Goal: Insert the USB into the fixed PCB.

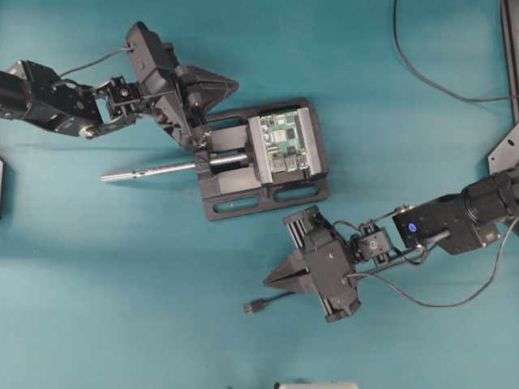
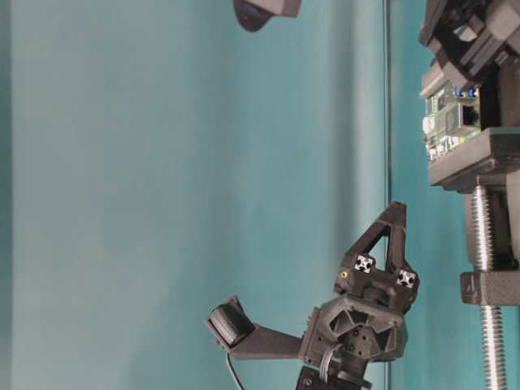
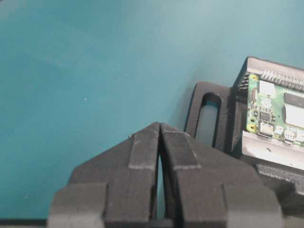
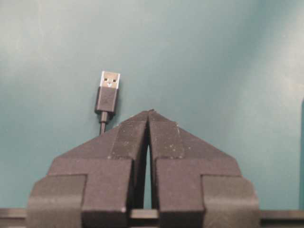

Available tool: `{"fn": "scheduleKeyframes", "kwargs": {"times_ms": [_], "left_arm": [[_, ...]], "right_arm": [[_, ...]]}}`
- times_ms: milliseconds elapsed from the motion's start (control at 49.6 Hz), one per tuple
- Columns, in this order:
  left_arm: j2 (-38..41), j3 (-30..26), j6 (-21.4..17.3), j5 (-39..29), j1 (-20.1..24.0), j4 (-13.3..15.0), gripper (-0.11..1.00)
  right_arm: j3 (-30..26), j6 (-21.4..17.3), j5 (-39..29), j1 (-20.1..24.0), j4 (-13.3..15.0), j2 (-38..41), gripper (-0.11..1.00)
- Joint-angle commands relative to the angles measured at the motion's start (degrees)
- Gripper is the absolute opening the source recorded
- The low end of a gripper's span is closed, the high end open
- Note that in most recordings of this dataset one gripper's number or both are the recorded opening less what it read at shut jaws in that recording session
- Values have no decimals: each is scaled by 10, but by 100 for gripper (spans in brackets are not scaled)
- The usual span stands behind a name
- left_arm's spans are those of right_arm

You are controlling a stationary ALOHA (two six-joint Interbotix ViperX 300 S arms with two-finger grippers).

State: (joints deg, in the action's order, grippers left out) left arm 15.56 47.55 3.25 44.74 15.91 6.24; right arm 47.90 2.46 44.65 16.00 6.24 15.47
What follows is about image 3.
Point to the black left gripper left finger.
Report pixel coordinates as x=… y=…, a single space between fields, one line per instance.
x=116 y=189

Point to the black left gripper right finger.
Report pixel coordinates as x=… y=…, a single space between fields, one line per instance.
x=214 y=190

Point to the black vise fixture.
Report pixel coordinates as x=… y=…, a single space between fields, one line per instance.
x=268 y=158

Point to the green single-board computer PCB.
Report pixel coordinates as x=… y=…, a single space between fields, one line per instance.
x=275 y=108

